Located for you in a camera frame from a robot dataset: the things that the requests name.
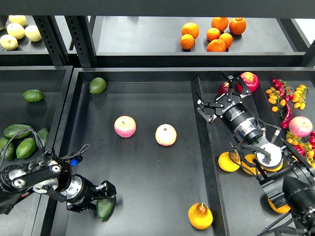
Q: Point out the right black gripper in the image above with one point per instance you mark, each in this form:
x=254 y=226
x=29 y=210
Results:
x=229 y=107

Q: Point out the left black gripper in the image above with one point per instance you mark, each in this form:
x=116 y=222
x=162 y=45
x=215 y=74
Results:
x=81 y=192

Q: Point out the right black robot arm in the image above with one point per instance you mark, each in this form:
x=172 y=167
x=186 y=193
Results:
x=284 y=175

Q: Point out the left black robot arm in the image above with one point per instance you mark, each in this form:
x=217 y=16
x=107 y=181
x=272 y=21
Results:
x=52 y=177

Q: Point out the yellow pear right tray left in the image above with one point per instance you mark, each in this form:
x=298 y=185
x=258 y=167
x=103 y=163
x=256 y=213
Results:
x=228 y=165

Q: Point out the yellow pear tray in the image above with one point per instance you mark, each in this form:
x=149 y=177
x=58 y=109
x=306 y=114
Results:
x=248 y=165
x=281 y=210
x=228 y=165

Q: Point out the yellow pear right tray middle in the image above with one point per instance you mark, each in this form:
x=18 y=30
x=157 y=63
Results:
x=248 y=165

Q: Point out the yellow pear under wrist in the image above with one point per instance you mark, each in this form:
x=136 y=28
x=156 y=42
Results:
x=273 y=165

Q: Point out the light green avocado left tray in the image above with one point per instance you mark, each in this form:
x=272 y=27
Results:
x=26 y=148

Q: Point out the dark avocado at left edge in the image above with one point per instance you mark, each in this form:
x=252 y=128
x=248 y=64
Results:
x=10 y=151

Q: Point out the green avocado at tray corner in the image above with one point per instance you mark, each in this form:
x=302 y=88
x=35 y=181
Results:
x=97 y=85

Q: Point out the yellow pear right tray bottom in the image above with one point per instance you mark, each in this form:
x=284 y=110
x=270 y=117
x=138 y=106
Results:
x=281 y=210

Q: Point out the green avocado upper left tray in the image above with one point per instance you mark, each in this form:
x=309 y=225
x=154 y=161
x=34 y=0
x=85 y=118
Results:
x=33 y=95

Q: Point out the dark red small apple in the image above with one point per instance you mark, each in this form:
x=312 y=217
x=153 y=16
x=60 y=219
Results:
x=223 y=88

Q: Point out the big red apple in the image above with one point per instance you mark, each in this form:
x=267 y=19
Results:
x=251 y=80

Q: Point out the orange cherry tomato bunch left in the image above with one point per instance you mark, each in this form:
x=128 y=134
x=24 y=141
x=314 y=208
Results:
x=276 y=100

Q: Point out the orange cherry tomato bunch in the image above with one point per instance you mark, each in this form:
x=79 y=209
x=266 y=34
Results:
x=299 y=97
x=276 y=100

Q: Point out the red chili pepper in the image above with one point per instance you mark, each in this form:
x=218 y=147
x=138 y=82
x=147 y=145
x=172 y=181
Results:
x=288 y=116

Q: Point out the red cherry tomato bunch top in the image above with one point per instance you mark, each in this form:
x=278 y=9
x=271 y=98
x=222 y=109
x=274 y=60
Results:
x=282 y=89

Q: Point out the orange front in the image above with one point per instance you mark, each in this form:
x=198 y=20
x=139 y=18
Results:
x=216 y=45

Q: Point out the orange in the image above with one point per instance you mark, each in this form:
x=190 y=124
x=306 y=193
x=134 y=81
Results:
x=187 y=41
x=221 y=23
x=237 y=25
x=216 y=45
x=190 y=28
x=212 y=34
x=227 y=39

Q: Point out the black left tray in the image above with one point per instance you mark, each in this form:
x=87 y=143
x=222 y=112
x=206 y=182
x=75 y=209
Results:
x=26 y=217

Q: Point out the black tray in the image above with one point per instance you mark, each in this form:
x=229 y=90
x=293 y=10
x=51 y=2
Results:
x=26 y=217
x=156 y=185

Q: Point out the orange right middle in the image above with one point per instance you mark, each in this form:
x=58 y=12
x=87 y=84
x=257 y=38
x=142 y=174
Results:
x=227 y=39

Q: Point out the pale pink apple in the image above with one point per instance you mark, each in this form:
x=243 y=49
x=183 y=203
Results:
x=166 y=135

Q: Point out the orange cherry tomato bunch right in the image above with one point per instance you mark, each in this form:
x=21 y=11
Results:
x=299 y=97

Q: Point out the orange centre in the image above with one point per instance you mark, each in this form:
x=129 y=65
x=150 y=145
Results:
x=212 y=34

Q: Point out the pink apple right tray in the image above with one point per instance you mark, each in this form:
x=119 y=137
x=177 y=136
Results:
x=300 y=126

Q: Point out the orange lower left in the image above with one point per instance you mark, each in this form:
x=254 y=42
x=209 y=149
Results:
x=187 y=41

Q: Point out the pink red apple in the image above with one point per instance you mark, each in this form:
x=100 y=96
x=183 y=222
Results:
x=125 y=126

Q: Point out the black centre tray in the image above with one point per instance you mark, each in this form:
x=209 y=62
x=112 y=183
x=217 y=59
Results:
x=156 y=185

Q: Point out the orange top right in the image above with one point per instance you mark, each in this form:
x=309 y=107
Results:
x=237 y=25

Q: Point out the orange top middle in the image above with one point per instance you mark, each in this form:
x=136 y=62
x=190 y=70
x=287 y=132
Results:
x=221 y=23

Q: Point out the orange top left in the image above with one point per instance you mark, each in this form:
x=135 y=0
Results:
x=190 y=28

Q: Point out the mixed cherry tomato bunch lower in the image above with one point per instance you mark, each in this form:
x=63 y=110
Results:
x=306 y=149

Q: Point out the black top shelf beam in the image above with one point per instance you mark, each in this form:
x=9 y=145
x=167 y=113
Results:
x=300 y=9

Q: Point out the black tray divider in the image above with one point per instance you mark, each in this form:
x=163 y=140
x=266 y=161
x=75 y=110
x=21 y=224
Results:
x=211 y=176

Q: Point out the black upper shelf right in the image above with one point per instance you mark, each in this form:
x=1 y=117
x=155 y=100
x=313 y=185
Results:
x=129 y=41

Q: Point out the dark avocado by tray wall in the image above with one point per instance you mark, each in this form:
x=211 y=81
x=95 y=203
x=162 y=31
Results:
x=42 y=138

